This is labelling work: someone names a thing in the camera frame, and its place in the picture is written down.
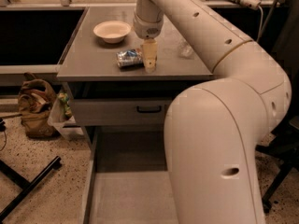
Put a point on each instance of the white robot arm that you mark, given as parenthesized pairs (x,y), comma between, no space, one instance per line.
(211,129)

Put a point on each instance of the brown paper bag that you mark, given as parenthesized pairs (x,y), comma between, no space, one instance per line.
(35,101)

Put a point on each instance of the green snack packet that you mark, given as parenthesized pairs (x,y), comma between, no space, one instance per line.
(63,97)

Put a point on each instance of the black metal stand leg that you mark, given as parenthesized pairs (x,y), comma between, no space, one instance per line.
(25,185)

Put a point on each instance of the white paper bowl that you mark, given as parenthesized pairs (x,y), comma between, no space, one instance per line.
(112,32)

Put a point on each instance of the grey drawer cabinet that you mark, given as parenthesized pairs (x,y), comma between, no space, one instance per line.
(91,59)

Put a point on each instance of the clear plastic bottle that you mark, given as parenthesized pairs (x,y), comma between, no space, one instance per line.
(184,49)

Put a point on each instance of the grey open middle drawer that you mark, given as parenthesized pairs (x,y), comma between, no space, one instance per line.
(127,180)

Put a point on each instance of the grey top drawer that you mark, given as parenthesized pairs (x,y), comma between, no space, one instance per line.
(121,103)

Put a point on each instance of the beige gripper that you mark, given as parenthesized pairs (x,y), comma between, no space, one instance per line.
(148,28)

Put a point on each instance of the clear plastic bin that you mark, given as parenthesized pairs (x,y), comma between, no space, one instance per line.
(67,128)

